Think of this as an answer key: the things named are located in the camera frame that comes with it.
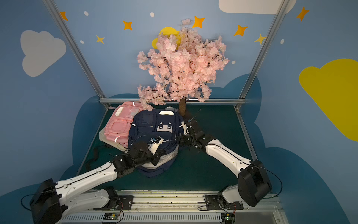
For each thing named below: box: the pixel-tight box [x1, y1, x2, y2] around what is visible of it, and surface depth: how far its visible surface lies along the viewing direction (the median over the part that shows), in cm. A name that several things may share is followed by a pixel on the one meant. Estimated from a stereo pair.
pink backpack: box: [103, 101, 145, 148], surface depth 103 cm
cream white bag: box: [98, 127, 129, 154], surface depth 95 cm
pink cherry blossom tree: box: [137, 18, 229, 116], surface depth 76 cm
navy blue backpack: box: [128, 108, 184, 178], surface depth 95 cm
